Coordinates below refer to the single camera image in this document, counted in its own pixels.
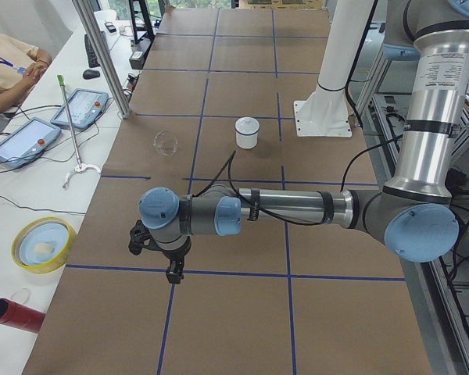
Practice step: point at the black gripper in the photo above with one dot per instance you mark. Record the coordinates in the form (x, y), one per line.
(172, 254)

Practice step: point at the white cup lid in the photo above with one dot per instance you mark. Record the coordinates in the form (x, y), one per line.
(247, 126)

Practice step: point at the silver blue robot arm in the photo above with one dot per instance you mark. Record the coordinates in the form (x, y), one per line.
(410, 215)

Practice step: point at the white enamel cup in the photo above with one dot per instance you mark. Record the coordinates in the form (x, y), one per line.
(246, 142)

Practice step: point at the yellow tape roll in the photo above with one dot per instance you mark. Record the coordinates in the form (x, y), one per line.
(43, 245)

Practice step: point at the metal reacher grabber stick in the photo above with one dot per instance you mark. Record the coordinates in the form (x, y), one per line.
(81, 167)

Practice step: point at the red cardboard tube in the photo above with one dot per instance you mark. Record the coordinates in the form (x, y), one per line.
(13, 314)

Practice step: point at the brown cardboard table cover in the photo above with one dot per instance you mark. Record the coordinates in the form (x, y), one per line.
(275, 299)

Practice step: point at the far teach pendant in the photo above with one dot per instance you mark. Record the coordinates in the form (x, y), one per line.
(86, 106)

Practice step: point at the teach pendant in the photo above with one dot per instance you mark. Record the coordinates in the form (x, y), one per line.
(86, 106)
(27, 143)

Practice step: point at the near teach pendant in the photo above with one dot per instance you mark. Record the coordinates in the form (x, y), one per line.
(27, 143)

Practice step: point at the grey power adapter box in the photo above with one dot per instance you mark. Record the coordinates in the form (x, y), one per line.
(139, 53)

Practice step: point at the black computer mouse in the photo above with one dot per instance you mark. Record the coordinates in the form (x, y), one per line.
(90, 74)

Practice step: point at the black keyboard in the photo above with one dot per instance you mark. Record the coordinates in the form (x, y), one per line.
(90, 53)

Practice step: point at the seated person beige shirt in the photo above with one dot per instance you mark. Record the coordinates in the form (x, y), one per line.
(21, 67)

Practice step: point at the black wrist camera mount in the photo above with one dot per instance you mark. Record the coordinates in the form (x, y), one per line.
(140, 238)

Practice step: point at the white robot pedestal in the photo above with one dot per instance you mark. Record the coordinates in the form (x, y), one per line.
(325, 112)

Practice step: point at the aluminium frame post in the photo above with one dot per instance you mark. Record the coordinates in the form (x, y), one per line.
(86, 14)

